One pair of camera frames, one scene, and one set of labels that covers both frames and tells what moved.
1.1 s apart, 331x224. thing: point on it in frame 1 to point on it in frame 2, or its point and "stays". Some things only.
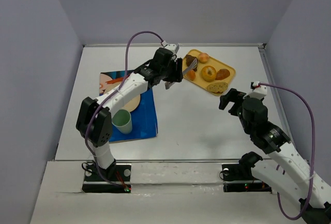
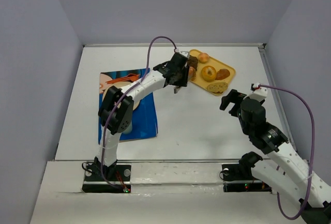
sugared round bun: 191,75 stays
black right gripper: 235,100 stays
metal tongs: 193,66 to 177,88
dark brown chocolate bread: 189,58 stays
